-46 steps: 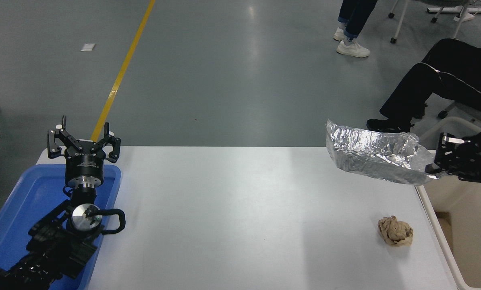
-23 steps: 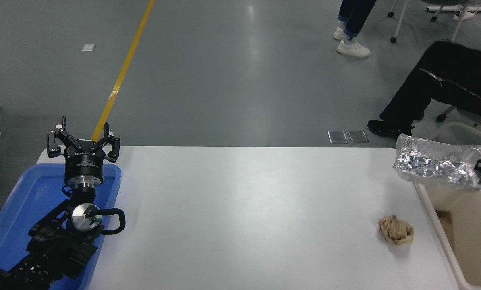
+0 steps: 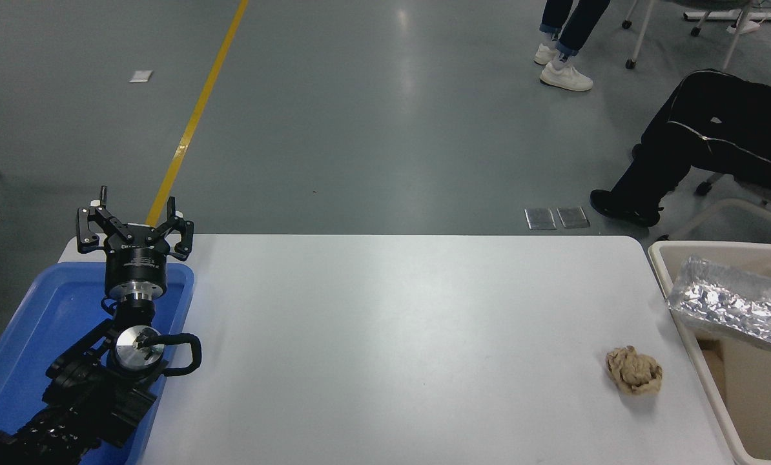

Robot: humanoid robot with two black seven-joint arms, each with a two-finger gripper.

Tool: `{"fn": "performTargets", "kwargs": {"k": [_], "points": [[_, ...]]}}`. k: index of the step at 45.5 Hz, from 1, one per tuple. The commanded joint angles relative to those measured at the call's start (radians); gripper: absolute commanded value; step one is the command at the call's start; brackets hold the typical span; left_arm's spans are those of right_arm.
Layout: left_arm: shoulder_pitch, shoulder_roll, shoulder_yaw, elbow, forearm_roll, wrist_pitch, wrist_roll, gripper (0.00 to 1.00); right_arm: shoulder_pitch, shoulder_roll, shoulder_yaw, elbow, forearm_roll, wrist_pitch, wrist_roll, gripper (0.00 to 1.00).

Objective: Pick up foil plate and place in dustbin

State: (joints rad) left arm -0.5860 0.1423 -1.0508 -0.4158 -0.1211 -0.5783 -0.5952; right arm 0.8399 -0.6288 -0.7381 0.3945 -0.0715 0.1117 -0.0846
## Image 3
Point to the yellow floor tape line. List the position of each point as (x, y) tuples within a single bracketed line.
[(195, 116)]

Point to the blue plastic tray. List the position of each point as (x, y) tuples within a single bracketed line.
[(50, 323)]

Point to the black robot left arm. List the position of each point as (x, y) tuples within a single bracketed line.
[(82, 394)]

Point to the seated person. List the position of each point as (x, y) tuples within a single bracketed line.
[(715, 129)]

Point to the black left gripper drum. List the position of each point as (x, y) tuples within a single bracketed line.
[(137, 268)]

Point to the crumpled tan paper ball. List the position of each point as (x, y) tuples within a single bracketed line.
[(634, 371)]

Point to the foil tray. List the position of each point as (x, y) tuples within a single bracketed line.
[(721, 300)]

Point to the walking person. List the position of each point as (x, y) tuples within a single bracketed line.
[(566, 76)]

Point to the grey white office chair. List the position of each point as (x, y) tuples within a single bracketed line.
[(734, 223)]

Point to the white wheeled chair base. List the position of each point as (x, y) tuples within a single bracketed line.
[(644, 26)]

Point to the metal floor plate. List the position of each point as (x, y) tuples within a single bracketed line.
[(573, 217), (540, 218)]

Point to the large pale plastic bin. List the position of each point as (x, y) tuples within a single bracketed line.
[(747, 400)]

